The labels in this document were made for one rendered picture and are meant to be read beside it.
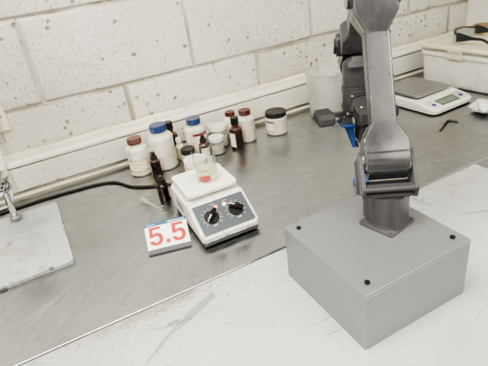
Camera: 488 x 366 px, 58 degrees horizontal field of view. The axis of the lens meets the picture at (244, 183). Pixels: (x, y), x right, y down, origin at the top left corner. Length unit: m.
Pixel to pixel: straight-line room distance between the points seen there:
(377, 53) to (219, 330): 0.50
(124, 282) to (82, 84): 0.65
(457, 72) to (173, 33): 0.97
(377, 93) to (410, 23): 1.22
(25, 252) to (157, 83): 0.62
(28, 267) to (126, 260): 0.20
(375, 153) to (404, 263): 0.17
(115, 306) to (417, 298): 0.51
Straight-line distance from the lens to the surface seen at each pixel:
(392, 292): 0.67
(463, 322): 0.77
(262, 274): 0.83
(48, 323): 0.88
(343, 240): 0.72
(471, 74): 1.71
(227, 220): 0.92
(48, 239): 1.10
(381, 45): 0.74
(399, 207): 0.72
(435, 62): 1.78
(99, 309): 0.86
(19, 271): 1.03
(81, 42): 1.32
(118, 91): 1.36
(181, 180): 1.01
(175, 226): 0.96
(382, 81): 0.73
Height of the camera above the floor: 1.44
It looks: 28 degrees down
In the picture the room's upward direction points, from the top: 8 degrees counter-clockwise
